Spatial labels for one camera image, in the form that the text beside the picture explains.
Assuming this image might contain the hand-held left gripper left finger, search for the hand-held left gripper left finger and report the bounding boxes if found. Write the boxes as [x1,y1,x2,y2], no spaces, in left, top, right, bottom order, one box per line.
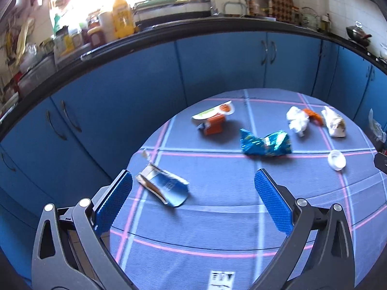
[31,169,134,290]

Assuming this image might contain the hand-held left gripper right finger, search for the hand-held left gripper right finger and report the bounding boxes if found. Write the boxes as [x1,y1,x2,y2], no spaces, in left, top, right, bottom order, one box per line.
[251,168,356,290]

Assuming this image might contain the orange and green carton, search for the orange and green carton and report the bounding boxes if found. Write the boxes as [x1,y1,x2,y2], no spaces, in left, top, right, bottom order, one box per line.
[191,101,235,136]

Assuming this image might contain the white drying tray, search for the white drying tray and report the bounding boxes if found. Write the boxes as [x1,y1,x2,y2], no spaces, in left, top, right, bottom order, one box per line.
[133,0,191,14]

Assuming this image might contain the clear plastic bag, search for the clear plastic bag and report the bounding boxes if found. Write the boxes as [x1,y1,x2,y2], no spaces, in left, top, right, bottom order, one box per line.
[368,108,387,140]

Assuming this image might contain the blue base cabinets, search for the blue base cabinets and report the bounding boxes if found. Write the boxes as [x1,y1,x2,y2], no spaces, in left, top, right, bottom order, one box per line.
[0,30,387,281]

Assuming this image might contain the yellow oil bottle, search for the yellow oil bottle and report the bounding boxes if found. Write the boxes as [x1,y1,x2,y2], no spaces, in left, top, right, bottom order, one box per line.
[112,0,136,39]

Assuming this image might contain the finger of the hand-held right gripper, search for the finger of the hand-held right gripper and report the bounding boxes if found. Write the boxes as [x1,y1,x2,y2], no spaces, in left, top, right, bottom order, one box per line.
[374,152,387,174]

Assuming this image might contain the teal snack wrapper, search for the teal snack wrapper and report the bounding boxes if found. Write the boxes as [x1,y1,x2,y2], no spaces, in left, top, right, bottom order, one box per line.
[239,128,293,157]

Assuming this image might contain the clear container with yellow label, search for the clear container with yellow label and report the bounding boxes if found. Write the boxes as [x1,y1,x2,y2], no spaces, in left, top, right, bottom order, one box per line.
[54,27,84,57]

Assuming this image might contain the white paper roll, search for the white paper roll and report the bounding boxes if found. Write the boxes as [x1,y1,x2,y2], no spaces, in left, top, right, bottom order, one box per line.
[98,10,117,42]

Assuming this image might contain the pale green kettle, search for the pale green kettle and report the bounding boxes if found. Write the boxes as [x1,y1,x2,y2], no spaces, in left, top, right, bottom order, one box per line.
[300,7,318,28]

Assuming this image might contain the white and brown paper bag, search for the white and brown paper bag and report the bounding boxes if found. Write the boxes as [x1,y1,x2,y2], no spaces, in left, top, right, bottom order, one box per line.
[321,105,347,139]

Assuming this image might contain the white crumpled tissue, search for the white crumpled tissue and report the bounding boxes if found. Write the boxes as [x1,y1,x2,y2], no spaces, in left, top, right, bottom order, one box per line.
[286,105,311,137]

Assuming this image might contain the crushed blue milk carton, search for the crushed blue milk carton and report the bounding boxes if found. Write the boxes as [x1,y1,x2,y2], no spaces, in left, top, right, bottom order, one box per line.
[135,148,190,208]

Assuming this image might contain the black kitchen countertop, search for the black kitchen countertop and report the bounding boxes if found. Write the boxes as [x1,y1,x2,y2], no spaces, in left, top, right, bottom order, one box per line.
[0,15,387,141]

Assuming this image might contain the white round cap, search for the white round cap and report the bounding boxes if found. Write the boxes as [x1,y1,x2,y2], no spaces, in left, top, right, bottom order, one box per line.
[328,150,346,171]

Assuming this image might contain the green bottle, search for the green bottle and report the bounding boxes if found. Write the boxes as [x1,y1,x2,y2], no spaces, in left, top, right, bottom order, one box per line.
[52,13,63,36]

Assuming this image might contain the black wok with lid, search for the black wok with lid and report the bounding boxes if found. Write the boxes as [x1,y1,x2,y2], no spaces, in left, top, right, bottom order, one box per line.
[346,21,372,47]

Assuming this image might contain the white printed card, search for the white printed card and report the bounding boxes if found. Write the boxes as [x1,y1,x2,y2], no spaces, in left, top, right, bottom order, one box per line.
[208,270,236,288]

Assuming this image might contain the orange crumpled wrapper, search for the orange crumpled wrapper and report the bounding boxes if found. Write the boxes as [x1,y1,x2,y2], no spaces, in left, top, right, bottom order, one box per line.
[302,108,324,126]

